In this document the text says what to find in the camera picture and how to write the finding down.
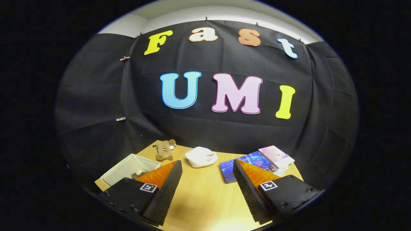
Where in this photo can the light blue book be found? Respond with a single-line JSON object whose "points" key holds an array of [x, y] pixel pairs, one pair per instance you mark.
{"points": [[281, 171]]}

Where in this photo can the brown fuzzy shoe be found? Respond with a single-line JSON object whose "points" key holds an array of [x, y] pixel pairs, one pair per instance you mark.
{"points": [[139, 175]]}

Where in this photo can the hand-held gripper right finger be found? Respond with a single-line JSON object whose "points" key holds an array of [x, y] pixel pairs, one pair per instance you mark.
{"points": [[247, 192]]}

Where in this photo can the brown striped plush toy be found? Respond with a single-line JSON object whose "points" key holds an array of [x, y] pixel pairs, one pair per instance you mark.
{"points": [[164, 150]]}

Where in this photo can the dark blue book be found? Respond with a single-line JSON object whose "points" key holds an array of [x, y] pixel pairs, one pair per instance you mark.
{"points": [[228, 170]]}

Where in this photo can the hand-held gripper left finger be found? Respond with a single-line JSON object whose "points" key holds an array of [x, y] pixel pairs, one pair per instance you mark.
{"points": [[168, 192]]}

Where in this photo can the white plush toy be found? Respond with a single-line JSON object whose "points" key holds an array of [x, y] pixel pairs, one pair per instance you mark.
{"points": [[200, 157]]}

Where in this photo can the grey fabric storage box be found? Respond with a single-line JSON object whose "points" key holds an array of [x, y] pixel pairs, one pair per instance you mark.
{"points": [[125, 168]]}

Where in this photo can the red clip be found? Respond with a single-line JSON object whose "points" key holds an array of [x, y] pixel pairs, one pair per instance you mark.
{"points": [[125, 58]]}

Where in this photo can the silver clip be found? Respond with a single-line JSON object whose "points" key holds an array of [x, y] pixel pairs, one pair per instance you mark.
{"points": [[120, 119]]}

